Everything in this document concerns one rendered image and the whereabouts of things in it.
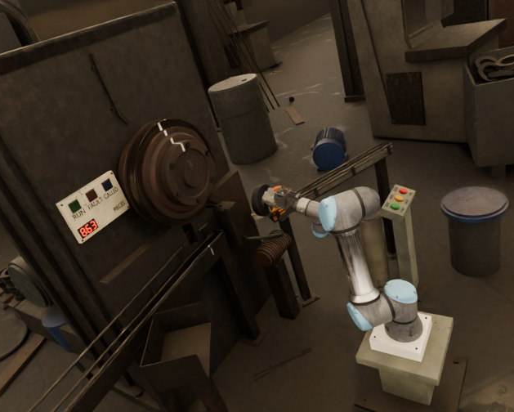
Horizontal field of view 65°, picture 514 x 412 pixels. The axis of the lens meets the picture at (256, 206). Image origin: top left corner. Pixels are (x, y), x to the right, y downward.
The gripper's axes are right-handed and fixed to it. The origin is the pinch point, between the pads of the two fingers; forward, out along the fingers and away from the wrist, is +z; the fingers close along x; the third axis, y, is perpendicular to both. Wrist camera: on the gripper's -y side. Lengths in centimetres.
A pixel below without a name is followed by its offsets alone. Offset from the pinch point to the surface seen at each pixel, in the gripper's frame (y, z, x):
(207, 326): -23, -10, 61
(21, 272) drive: -62, 133, 65
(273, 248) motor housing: -33.2, -5.0, -2.0
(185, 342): -25, -6, 70
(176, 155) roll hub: 33, 21, 32
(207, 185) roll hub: 13.6, 15.5, 21.5
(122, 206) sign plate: 13, 38, 51
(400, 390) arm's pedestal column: -57, -84, 27
